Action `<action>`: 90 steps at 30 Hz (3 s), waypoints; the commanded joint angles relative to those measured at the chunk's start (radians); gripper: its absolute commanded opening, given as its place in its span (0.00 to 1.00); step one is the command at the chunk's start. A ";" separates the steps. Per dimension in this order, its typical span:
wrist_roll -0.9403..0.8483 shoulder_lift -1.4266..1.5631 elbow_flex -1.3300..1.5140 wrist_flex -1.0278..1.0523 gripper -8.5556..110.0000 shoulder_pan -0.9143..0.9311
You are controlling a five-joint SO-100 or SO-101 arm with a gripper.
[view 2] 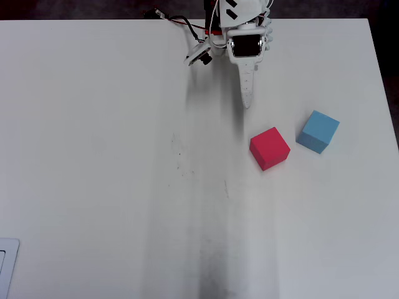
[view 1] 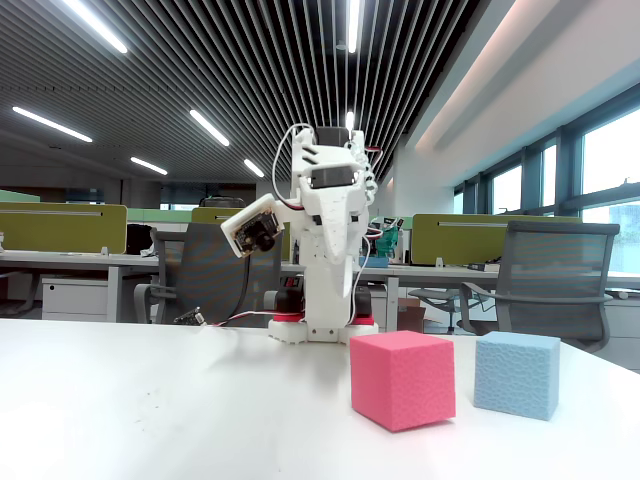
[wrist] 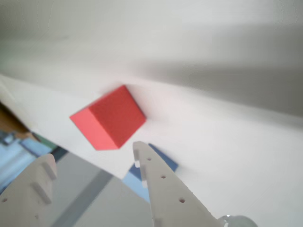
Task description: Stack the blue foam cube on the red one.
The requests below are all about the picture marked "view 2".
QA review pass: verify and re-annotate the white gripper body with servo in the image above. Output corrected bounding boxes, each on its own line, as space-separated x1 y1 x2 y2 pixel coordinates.
226 26 271 60

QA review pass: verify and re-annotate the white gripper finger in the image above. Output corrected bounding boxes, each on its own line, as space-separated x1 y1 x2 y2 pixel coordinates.
229 57 266 110

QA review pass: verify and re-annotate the blue foam cube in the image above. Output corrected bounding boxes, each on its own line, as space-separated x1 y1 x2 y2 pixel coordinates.
295 110 341 155

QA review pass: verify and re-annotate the red foam cube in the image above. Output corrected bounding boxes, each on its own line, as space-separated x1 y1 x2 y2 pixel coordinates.
249 126 291 172

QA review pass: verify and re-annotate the silver laptop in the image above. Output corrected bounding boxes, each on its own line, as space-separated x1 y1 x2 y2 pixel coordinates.
0 237 21 299

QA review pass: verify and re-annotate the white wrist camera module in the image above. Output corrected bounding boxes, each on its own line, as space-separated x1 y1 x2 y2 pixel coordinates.
183 39 214 67

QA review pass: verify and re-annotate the black camera cable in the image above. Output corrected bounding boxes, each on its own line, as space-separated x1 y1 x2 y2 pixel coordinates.
170 15 209 44

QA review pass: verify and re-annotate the red white servo wire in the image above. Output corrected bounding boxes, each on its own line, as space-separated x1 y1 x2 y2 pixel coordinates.
160 16 223 34

